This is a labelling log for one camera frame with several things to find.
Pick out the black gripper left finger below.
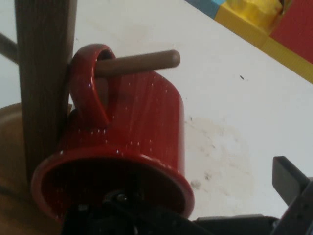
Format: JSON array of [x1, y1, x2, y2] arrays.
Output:
[[60, 192, 139, 235]]

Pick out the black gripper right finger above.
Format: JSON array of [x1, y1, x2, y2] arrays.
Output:
[[272, 156, 313, 235]]

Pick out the translucent yellow toy block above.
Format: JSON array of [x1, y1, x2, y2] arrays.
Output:
[[224, 0, 286, 31]]

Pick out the red ceramic mug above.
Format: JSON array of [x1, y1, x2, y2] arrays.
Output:
[[31, 43, 195, 225]]

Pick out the red toy building block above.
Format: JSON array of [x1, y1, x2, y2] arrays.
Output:
[[268, 0, 313, 65]]

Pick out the translucent blue toy block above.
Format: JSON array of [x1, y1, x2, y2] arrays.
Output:
[[210, 0, 232, 16]]

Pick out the large yellow toy block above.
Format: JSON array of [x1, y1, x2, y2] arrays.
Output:
[[214, 3, 313, 84]]

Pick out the brown wooden mug tree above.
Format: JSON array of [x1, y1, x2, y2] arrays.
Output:
[[0, 0, 181, 204]]

